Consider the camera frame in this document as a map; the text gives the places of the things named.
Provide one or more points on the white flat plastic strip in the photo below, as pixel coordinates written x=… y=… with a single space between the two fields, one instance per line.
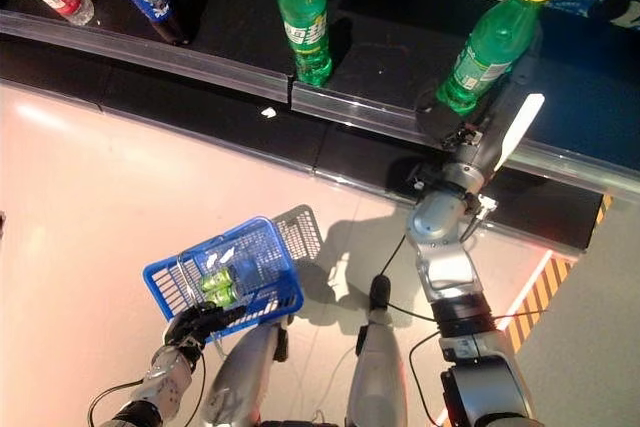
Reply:
x=525 y=119

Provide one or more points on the black metal shelf board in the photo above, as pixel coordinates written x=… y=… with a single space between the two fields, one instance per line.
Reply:
x=200 y=107
x=380 y=62

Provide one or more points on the yellow black hazard tape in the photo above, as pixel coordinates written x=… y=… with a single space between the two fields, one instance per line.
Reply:
x=540 y=302
x=603 y=209

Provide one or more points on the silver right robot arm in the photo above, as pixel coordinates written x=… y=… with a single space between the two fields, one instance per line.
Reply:
x=445 y=227

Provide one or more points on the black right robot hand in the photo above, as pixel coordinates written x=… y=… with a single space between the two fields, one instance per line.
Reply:
x=492 y=137

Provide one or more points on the silver left robot leg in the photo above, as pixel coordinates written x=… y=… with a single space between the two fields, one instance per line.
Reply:
x=240 y=377

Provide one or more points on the clear plastic price rail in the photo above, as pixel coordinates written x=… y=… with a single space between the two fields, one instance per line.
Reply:
x=375 y=114
x=150 y=59

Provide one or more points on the green Sprite bottle yellow cap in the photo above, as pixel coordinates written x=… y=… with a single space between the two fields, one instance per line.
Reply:
x=305 y=32
x=490 y=47

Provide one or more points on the blue snack packet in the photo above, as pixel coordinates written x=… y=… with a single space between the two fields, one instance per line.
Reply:
x=249 y=272

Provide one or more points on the blue plastic shopping basket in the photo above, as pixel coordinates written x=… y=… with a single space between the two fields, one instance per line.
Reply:
x=260 y=257

